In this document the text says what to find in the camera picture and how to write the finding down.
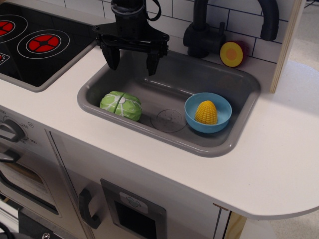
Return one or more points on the yellow red toy fruit half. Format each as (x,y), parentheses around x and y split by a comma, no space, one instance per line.
(234,53)

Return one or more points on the grey oven knob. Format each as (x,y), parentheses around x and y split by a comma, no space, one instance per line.
(11,131)

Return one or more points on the dark grey cabinet handle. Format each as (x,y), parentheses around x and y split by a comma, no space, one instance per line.
(84,200)

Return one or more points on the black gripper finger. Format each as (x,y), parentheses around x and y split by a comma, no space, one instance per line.
(112,56)
(152,62)

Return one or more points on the grey dishwasher panel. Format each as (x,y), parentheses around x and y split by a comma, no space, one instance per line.
(134,213)

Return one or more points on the grey toy sink basin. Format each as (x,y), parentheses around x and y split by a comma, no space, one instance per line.
(177,78)

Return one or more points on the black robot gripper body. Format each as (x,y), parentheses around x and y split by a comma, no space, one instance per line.
(112,37)

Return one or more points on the green toy cabbage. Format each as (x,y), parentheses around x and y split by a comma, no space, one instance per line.
(122,104)

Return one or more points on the wooden side post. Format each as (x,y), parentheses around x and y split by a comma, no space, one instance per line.
(293,23)

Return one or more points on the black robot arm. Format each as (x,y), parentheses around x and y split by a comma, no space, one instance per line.
(132,11)

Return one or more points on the toy oven door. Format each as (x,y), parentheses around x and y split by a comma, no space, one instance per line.
(20,172)

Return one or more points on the yellow toy corn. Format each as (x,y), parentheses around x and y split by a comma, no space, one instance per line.
(206,113)

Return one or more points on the black toy stove top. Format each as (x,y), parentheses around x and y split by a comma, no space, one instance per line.
(37,48)

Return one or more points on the blue plastic bowl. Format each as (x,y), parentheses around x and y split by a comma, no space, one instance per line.
(223,107)

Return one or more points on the black toy faucet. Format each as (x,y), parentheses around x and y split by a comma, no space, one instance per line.
(200,40)

